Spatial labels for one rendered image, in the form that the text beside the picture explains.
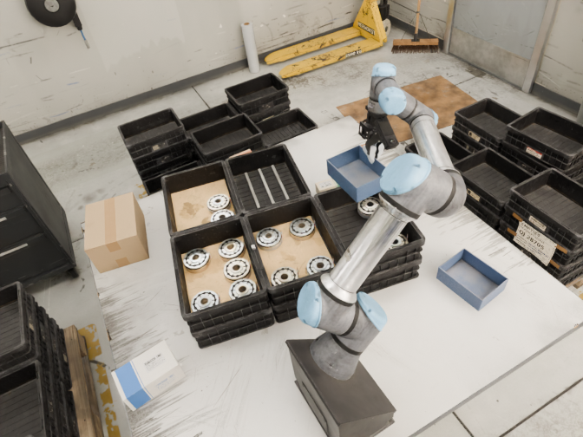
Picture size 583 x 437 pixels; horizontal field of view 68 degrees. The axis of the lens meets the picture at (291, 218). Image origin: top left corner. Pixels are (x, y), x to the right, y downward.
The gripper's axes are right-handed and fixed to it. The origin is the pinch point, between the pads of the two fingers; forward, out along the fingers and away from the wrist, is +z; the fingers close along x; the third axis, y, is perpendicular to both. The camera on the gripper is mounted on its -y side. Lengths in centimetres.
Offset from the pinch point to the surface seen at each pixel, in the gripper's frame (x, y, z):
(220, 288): 65, -1, 37
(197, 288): 73, 3, 38
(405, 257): 0.2, -26.3, 26.6
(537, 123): -153, 38, 43
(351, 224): 6.2, 0.8, 29.9
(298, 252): 32.1, -1.2, 32.9
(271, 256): 42, 3, 34
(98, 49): 68, 325, 58
